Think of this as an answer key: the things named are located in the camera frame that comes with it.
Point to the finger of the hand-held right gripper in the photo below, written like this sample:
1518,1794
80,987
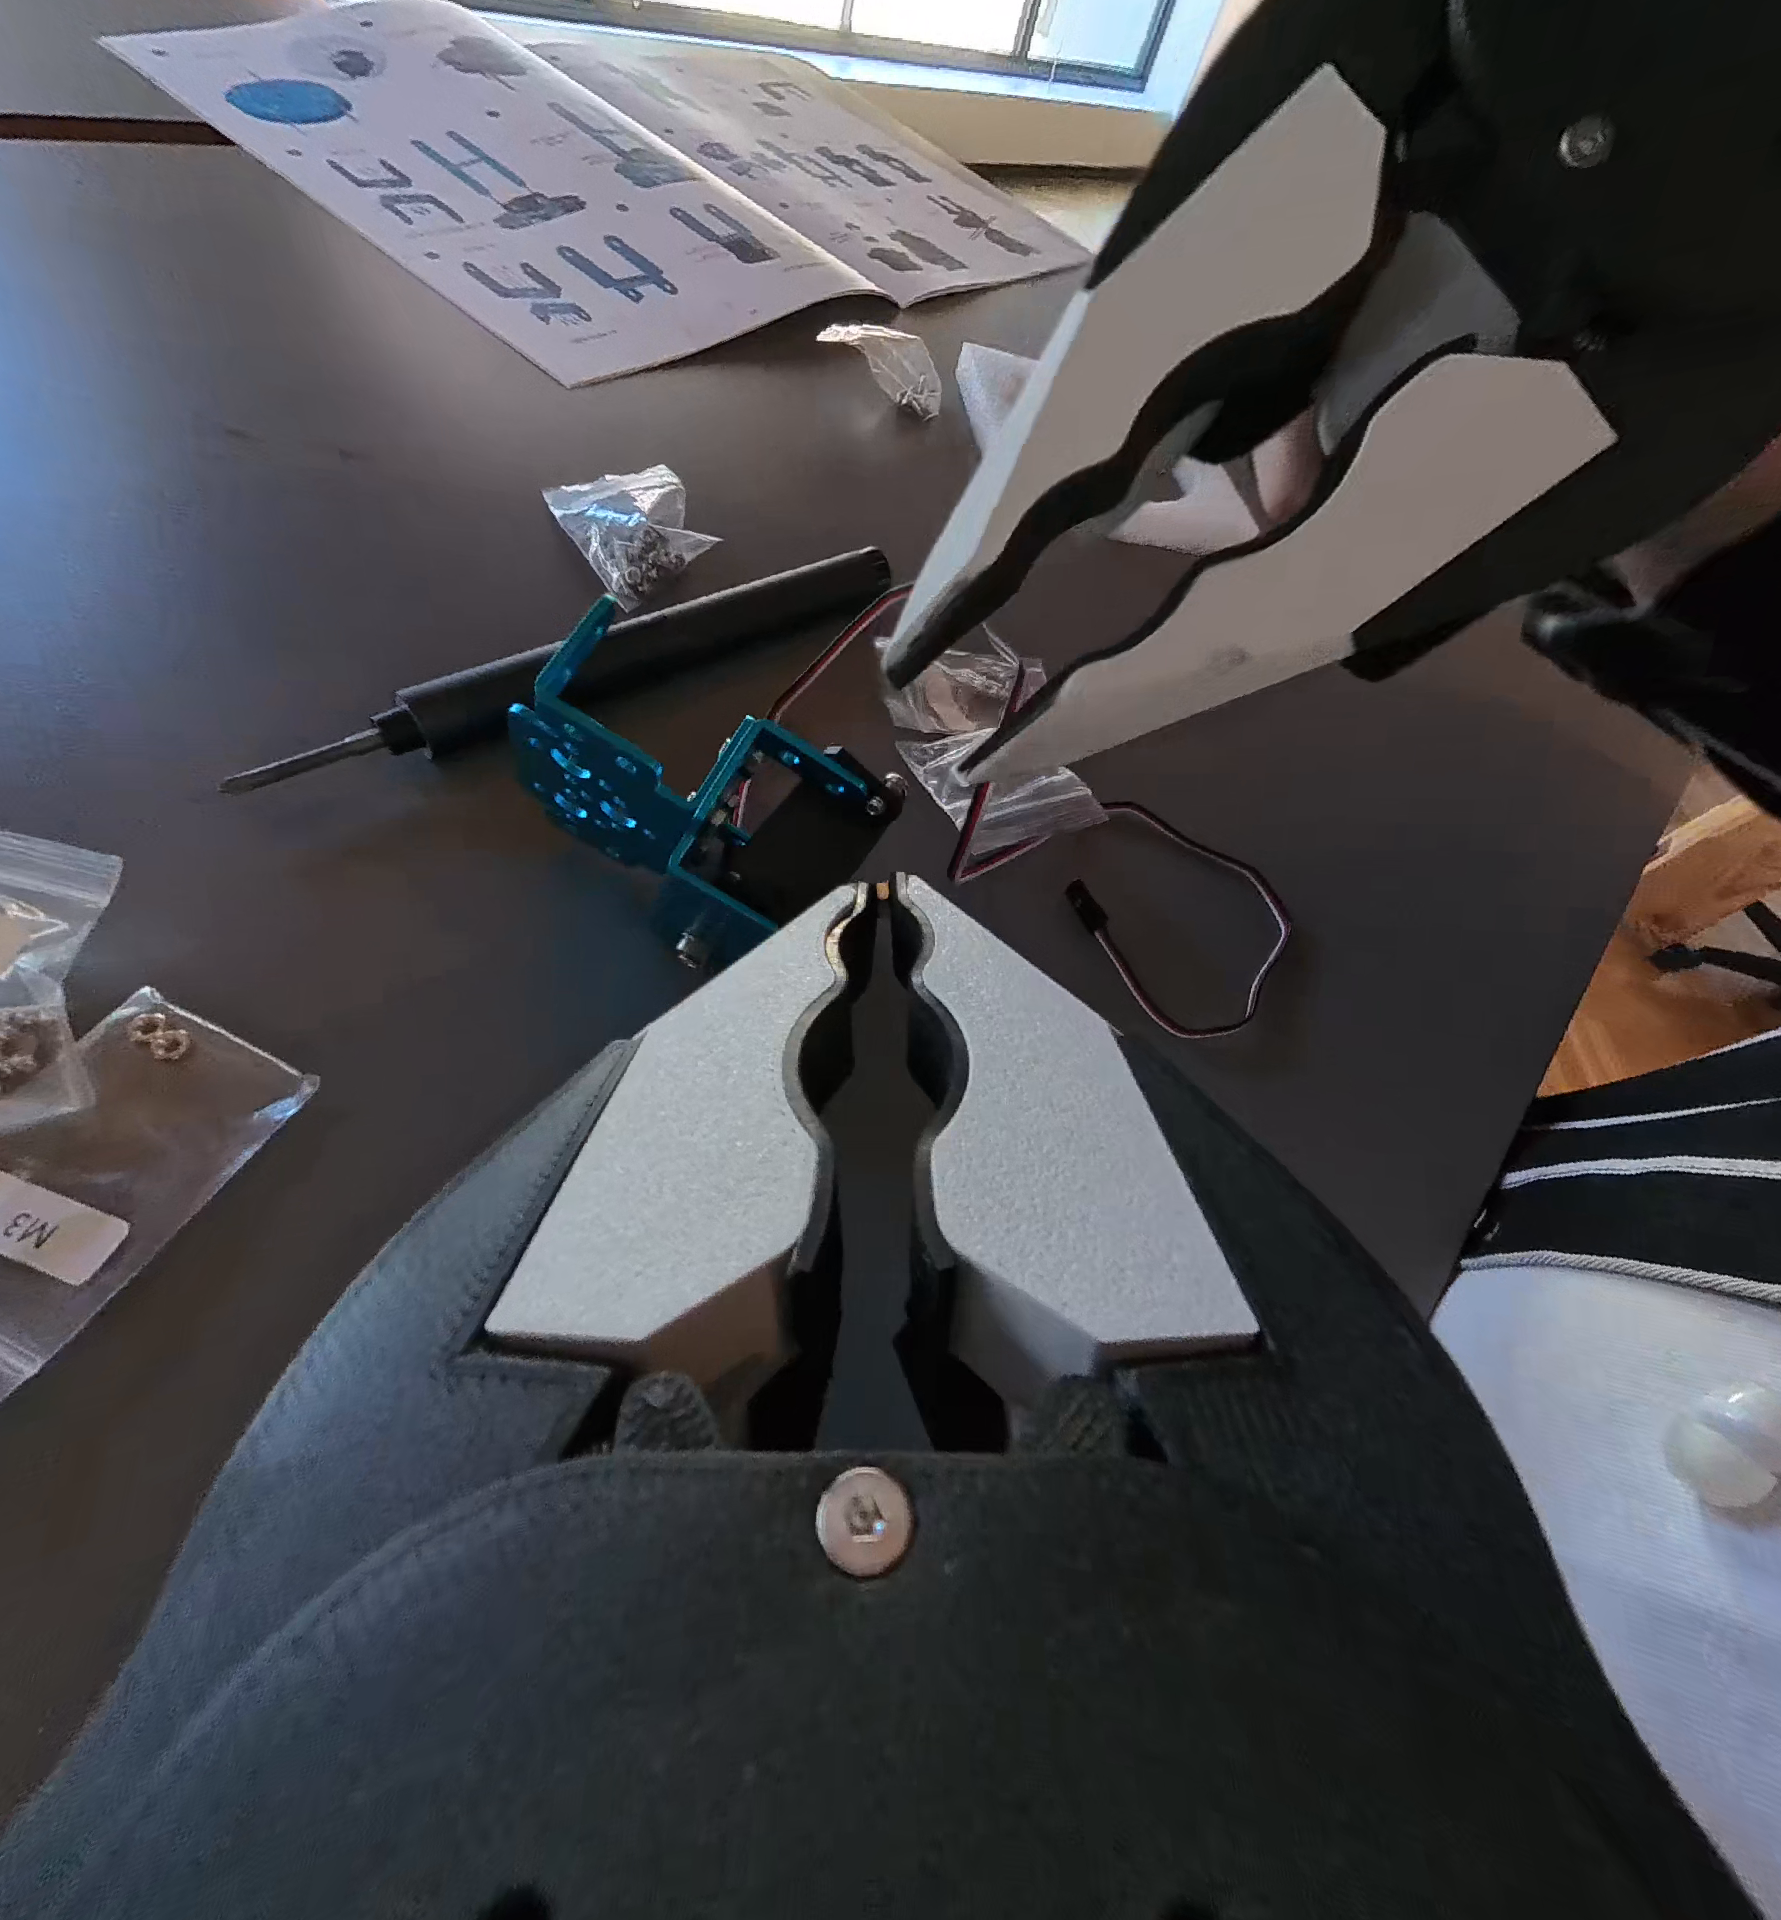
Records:
1433,510
1206,255

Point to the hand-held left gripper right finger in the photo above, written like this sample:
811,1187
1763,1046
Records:
1066,1172

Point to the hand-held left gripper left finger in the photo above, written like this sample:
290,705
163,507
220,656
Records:
675,1172

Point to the small labelled clear bag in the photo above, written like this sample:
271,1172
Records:
1032,811

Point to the blue servo bracket assembly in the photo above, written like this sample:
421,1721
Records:
594,781

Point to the person's right forearm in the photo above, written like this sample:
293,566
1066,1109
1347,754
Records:
1725,524

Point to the dark desk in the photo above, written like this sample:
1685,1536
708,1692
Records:
310,524

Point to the person's right hand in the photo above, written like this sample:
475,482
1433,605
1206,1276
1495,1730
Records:
1289,464

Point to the small crumpled clear bag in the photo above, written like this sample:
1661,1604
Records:
893,356

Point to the black screwdriver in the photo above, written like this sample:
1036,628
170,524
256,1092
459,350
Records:
675,633

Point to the zip bag of nuts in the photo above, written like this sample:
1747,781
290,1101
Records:
126,1172

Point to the black striped shirt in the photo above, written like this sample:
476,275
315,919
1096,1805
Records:
1685,1201

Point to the crumpled bag of silver screws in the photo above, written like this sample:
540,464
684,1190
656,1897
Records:
631,532

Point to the white instruction booklet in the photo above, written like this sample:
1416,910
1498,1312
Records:
530,192

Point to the zip bag of screws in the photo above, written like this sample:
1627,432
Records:
5,958

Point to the white garment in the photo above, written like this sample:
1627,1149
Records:
1627,1647

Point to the white foam frame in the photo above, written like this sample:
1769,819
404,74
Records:
1002,394

